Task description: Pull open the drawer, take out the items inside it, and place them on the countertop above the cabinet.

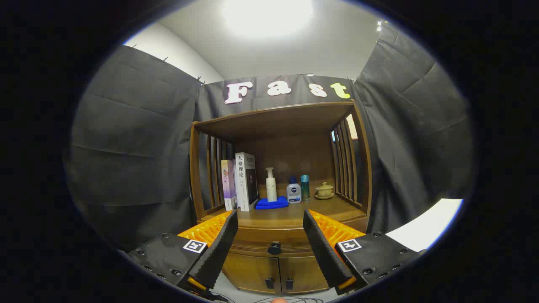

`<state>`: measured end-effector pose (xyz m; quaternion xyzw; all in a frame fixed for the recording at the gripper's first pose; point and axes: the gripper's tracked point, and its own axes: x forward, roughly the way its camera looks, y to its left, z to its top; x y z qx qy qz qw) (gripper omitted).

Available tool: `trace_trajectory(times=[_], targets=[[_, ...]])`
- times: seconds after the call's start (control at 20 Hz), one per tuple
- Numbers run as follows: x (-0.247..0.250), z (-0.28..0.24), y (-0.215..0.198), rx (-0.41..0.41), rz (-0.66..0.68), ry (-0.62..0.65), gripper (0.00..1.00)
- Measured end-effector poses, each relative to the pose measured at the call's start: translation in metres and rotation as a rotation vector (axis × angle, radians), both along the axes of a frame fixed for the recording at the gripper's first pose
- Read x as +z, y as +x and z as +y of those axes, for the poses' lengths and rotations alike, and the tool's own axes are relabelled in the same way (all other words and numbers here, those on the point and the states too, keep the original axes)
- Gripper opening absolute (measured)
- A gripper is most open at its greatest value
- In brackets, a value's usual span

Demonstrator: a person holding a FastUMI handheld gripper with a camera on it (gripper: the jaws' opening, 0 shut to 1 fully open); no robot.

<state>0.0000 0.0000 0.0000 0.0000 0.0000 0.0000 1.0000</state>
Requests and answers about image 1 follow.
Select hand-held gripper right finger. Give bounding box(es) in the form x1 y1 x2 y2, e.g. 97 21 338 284
302 209 426 296

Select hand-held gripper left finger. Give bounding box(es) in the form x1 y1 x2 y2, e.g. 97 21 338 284
126 209 239 295

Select wooden drawer with black knob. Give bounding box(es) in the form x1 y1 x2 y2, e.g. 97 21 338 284
227 227 320 258

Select wooden cabinet door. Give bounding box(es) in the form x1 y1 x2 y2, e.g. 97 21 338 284
279 255 329 293
222 252 282 294

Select wooden countertop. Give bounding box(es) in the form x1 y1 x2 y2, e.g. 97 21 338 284
200 196 367 230

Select brown wooden cabinet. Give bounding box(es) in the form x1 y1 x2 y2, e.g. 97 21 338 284
189 100 373 294

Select white bottle with blue pump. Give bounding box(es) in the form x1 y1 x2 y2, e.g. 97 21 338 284
286 176 302 204

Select purple book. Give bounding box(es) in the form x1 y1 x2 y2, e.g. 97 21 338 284
221 159 237 211

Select blue folded cloth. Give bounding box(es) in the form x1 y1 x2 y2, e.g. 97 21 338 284
255 196 289 210

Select thick white book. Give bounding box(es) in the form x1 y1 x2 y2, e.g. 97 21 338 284
234 152 259 212

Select white side furniture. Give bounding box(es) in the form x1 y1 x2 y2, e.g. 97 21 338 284
385 198 464 253

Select black floor cables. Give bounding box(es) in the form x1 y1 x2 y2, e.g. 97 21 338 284
206 290 329 303

